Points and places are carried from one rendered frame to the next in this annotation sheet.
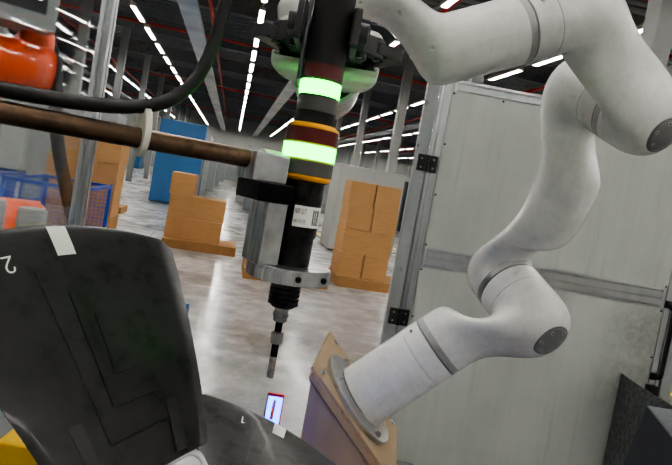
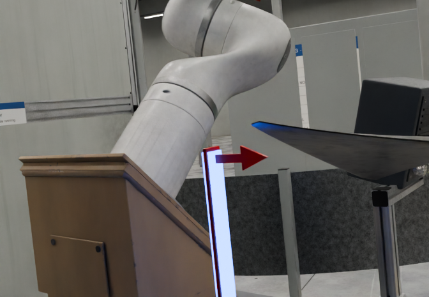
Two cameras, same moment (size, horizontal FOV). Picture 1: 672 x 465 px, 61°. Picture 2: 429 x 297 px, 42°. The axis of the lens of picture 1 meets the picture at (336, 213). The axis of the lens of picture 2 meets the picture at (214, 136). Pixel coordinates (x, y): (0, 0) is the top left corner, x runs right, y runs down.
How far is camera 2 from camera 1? 0.74 m
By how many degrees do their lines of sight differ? 54
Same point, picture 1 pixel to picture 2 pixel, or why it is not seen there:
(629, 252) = (99, 68)
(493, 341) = (248, 70)
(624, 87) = not seen: outside the picture
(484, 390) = (25, 248)
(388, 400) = (180, 175)
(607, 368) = not seen: hidden behind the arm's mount
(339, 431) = (170, 225)
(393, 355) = (166, 122)
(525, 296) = (258, 16)
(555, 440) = not seen: hidden behind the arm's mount
